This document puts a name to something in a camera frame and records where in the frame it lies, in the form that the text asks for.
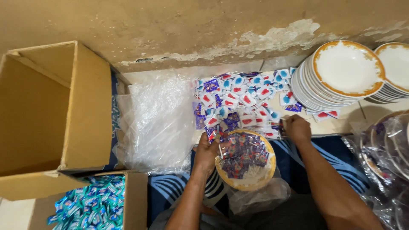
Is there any person's right hand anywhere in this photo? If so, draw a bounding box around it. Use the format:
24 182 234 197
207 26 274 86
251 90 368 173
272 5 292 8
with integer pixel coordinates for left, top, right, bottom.
280 115 312 145

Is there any person's left hand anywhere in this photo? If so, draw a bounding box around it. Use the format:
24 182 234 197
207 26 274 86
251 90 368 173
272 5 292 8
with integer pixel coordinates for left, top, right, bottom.
194 132 226 174

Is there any red sachet with stick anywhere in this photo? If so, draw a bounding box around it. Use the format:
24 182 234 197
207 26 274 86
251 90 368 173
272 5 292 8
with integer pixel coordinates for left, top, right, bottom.
264 119 288 140

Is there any heap of purple sachets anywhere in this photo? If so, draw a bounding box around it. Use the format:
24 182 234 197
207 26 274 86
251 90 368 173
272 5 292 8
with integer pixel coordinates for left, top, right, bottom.
221 132 270 179

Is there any bunch of white sticks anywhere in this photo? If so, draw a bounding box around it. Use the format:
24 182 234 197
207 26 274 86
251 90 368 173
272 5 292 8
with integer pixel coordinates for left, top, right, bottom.
238 165 266 179

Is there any pile of red blue sachets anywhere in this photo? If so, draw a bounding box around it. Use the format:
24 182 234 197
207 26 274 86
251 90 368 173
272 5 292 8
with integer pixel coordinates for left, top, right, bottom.
192 67 341 140

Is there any white plate with orange rim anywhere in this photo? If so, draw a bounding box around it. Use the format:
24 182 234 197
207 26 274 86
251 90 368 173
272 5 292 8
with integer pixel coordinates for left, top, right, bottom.
215 129 277 191

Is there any blue striped mat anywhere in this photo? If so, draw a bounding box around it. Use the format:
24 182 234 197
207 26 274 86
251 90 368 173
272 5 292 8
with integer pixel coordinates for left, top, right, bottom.
147 136 371 228

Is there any clear plastic bag heap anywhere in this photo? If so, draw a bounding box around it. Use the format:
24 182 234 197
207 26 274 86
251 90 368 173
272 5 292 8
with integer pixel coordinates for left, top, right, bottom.
116 77 196 175

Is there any stack of white orange-rimmed plates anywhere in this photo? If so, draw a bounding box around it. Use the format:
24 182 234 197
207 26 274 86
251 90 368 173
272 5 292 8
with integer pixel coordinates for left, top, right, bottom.
291 40 386 112
364 42 409 104

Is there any plastic-wrapped plates heap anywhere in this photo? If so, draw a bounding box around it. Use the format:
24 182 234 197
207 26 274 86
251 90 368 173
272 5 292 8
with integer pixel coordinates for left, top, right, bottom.
341 110 409 230

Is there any cardboard box of teal packets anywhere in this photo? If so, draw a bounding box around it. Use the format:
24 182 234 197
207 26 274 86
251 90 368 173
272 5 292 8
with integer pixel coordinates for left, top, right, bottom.
28 171 148 230

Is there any large empty cardboard box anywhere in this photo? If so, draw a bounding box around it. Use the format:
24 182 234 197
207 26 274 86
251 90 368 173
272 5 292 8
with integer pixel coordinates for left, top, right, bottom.
0 40 113 201

